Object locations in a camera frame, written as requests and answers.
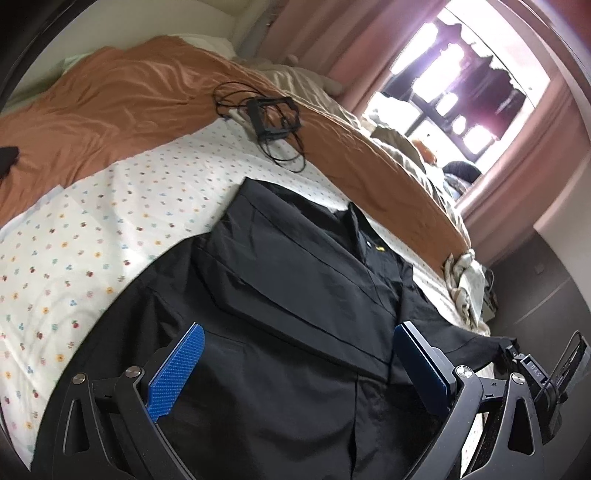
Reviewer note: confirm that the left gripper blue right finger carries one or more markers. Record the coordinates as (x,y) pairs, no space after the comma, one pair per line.
(428,368)

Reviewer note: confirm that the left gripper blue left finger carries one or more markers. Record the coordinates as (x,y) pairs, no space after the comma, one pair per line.
(168,370)

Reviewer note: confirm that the black long-sleeve jacket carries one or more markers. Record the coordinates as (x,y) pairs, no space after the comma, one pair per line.
(298,379)

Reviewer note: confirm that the dark hanging clothes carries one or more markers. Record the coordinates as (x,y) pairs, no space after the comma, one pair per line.
(452,79)

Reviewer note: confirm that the crumpled patterned white cloth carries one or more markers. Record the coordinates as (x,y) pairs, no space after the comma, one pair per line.
(465,280)

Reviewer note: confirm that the floral white bed sheet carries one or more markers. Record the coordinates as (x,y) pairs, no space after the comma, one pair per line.
(77,250)

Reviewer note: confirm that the orange plush toy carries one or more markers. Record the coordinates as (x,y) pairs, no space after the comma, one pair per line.
(427,154)

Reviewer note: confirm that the pink right curtain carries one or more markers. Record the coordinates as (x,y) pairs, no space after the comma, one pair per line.
(503,205)

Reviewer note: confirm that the pink curtain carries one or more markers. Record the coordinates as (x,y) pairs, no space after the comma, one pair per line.
(352,42)
(503,205)

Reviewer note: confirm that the black folded garment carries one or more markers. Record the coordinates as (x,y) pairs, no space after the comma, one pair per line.
(9,155)

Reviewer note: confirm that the orange-brown blanket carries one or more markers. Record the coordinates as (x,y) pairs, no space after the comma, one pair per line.
(117,103)

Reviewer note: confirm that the pink left curtain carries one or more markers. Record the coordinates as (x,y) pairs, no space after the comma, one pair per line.
(352,42)

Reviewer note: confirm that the white pillow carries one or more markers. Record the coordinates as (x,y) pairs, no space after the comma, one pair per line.
(220,46)

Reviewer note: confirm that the cream padded headboard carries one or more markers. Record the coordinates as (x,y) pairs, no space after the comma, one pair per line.
(37,36)

